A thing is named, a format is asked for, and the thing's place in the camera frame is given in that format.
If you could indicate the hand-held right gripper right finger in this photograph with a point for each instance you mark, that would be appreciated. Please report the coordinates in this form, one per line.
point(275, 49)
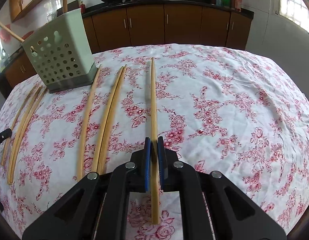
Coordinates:
point(162, 165)

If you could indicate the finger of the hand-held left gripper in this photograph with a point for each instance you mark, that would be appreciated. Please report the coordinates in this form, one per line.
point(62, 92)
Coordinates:
point(3, 136)

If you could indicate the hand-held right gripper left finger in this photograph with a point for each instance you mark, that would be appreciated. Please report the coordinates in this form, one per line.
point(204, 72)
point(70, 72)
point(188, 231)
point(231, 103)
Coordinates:
point(147, 165)

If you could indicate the grey-green perforated utensil holder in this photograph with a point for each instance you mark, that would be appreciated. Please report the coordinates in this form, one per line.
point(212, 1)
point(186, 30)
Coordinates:
point(77, 37)

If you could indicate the short wooden kitchen cabinet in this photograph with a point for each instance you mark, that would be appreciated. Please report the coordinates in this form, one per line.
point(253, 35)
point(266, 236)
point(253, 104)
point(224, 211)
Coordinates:
point(19, 70)

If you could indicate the white red floral tablecloth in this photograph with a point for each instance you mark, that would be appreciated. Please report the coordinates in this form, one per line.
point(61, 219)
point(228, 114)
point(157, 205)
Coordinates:
point(219, 105)

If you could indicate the long wooden kitchen cabinet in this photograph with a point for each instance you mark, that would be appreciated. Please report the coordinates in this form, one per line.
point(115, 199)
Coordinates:
point(182, 25)

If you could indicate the dark brown cutting board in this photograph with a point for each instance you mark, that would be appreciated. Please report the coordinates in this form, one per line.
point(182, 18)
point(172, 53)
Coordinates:
point(74, 5)

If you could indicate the red bottle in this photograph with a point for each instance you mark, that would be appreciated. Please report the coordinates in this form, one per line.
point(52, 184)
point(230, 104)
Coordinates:
point(81, 5)

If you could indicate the black kitchen countertop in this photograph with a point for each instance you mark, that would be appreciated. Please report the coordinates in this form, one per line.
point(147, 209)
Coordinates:
point(184, 0)

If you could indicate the grid pane window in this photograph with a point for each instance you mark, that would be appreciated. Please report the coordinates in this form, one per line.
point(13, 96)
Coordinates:
point(294, 2)

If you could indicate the red paper wall decoration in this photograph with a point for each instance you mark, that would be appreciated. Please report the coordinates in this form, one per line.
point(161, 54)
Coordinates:
point(5, 33)

